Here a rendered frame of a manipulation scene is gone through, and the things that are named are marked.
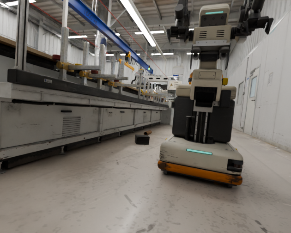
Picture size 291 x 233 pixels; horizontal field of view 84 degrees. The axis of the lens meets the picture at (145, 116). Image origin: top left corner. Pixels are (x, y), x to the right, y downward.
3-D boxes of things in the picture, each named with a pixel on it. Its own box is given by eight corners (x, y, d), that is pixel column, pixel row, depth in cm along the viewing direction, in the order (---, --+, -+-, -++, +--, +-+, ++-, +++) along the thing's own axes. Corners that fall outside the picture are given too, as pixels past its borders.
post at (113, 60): (112, 95, 200) (115, 56, 198) (111, 95, 197) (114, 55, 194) (110, 95, 201) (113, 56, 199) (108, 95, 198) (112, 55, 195)
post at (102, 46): (101, 89, 176) (105, 45, 174) (99, 89, 173) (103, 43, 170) (98, 89, 177) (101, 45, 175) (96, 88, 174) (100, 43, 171)
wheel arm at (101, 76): (117, 79, 147) (117, 74, 146) (115, 78, 143) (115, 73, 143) (77, 77, 160) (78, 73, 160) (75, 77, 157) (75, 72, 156)
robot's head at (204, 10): (199, 26, 139) (200, 5, 129) (226, 24, 133) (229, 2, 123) (197, 31, 130) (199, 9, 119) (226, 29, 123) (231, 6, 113)
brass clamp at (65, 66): (74, 72, 135) (75, 66, 134) (61, 68, 122) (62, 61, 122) (68, 72, 136) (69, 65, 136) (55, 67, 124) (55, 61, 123)
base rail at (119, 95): (168, 107, 578) (169, 105, 577) (16, 82, 92) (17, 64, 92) (166, 107, 580) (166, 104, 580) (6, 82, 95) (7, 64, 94)
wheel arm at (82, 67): (101, 71, 123) (101, 65, 123) (99, 70, 120) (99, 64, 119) (57, 70, 136) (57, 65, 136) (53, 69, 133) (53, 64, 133)
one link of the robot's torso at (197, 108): (193, 111, 152) (196, 84, 150) (226, 113, 143) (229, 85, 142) (192, 110, 126) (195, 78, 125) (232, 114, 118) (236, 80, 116)
